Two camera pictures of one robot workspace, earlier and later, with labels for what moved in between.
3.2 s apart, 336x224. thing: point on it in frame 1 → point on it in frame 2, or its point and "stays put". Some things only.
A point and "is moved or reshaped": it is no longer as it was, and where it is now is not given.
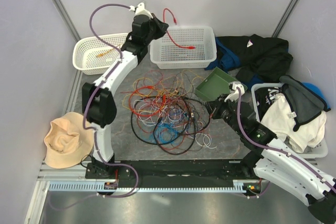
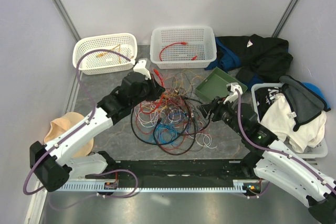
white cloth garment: (278, 120) stays put
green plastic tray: (216, 83) stays put
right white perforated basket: (185, 47) stays put
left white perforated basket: (92, 55) stays put
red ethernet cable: (190, 48) → (184, 43)
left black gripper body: (156, 30) → (149, 92)
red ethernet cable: (148, 114) is moved or reshaped
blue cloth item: (316, 89) stays put
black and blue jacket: (253, 59) stays put
